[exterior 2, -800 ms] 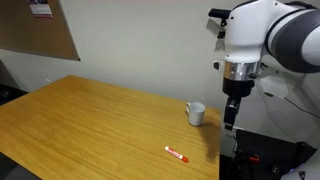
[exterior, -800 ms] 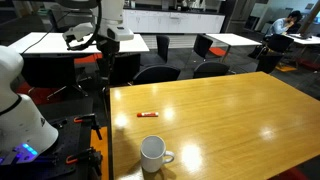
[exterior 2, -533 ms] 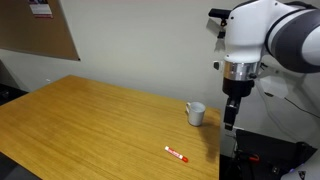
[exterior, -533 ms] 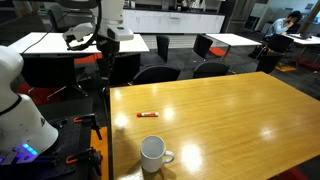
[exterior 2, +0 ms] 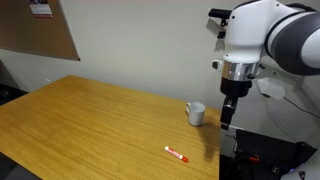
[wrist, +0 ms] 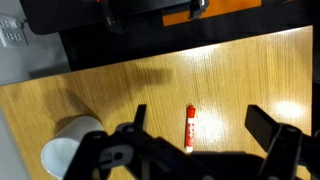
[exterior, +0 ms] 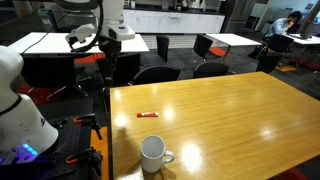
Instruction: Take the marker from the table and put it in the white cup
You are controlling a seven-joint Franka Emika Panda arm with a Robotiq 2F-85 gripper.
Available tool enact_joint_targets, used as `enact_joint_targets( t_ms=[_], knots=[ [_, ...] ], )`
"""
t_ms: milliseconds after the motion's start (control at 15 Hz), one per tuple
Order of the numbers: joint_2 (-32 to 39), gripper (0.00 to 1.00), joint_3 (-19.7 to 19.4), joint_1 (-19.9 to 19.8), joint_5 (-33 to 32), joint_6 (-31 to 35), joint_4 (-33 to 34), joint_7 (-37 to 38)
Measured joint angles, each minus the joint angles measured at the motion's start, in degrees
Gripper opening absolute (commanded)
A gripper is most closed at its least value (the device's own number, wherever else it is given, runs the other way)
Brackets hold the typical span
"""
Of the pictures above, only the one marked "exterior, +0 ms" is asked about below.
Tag small white table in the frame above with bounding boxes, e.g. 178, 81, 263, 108
205, 32, 263, 48

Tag green bin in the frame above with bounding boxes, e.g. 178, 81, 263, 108
36, 7, 53, 22

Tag red Expo marker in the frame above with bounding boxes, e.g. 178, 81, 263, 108
136, 111, 160, 118

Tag large white table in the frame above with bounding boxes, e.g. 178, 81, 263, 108
8, 31, 151, 56

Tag white desk with laptop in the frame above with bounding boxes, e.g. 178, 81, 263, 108
287, 32, 320, 46

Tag steel refrigerator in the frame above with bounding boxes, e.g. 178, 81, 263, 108
220, 0, 258, 34

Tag white ceramic mug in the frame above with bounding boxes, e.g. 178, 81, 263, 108
139, 134, 176, 174

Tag white kitchen cabinets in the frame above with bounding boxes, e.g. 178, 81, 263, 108
122, 8, 226, 35

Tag black mounting plate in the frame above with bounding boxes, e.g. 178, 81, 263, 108
0, 114, 93, 180

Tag seated person blue shirt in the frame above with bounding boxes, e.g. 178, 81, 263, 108
264, 10, 304, 38

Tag orange black clamp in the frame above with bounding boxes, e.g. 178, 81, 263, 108
73, 113, 103, 141
65, 147, 104, 177

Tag black office chair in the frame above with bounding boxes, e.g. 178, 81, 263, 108
192, 33, 215, 60
255, 52, 285, 75
20, 54, 90, 102
266, 33, 295, 55
155, 34, 171, 64
192, 61, 231, 80
132, 64, 182, 86

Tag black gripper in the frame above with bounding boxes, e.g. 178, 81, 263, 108
98, 35, 123, 85

